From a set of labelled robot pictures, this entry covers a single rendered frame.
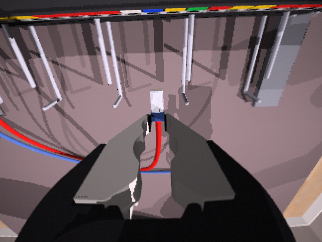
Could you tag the grey port rack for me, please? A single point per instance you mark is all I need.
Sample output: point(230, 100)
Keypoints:
point(30, 13)

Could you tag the red patch cord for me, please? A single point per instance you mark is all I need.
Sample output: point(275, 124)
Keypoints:
point(157, 153)

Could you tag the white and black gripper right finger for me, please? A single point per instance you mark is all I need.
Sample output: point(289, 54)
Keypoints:
point(203, 173)

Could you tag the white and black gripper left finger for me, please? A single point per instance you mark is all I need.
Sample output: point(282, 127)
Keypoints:
point(109, 175)

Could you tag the white and blue network plug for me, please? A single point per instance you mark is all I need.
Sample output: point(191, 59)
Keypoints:
point(157, 111)

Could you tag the blue network cable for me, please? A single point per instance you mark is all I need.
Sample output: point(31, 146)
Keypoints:
point(55, 155)

